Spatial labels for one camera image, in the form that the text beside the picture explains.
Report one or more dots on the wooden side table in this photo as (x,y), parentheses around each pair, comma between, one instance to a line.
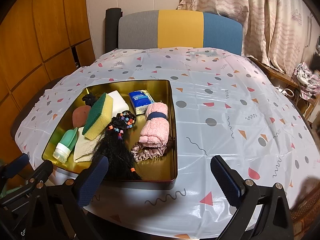
(275,73)

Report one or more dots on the wooden wardrobe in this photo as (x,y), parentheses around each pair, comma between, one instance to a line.
(37,42)

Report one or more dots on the blue tissue pack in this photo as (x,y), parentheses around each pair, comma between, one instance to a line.
(140,100)

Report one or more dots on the pink satin scrunchie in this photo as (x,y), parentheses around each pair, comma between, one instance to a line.
(150,152)

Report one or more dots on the grey yellow blue chair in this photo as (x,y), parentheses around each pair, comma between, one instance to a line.
(180,28)

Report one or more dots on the gold metal tin tray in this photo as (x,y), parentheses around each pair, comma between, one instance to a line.
(155,165)

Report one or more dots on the brown round puff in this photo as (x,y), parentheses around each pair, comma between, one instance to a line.
(80,116)

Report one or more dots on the wicker chair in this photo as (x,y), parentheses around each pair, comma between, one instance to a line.
(307,210)

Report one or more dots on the black braided hairpiece with beads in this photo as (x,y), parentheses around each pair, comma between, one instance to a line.
(115,145)

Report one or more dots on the pile of patterned clothes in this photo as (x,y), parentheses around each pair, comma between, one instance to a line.
(306,80)

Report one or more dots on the black scrunchie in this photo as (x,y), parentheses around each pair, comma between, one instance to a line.
(90,98)

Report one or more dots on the green silicone travel bottle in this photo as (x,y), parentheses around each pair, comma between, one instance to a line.
(67,140)

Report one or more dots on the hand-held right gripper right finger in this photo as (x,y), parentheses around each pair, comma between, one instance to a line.
(225,181)

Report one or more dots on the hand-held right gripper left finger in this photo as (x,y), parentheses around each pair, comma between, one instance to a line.
(92,181)

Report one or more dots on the patterned plastic tablecloth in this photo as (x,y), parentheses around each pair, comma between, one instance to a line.
(225,100)

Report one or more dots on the pink towel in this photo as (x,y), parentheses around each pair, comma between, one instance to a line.
(155,130)

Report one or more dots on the cream woven washcloth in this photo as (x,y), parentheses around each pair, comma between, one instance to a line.
(83,150)

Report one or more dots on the pink patterned curtain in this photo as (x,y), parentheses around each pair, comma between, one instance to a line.
(262,17)

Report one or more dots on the green and yellow sponge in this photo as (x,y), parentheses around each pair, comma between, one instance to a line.
(96,115)

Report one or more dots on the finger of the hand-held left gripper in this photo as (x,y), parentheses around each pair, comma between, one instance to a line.
(37,175)
(15,165)

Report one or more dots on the white sponge block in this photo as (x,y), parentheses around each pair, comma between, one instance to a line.
(120,102)

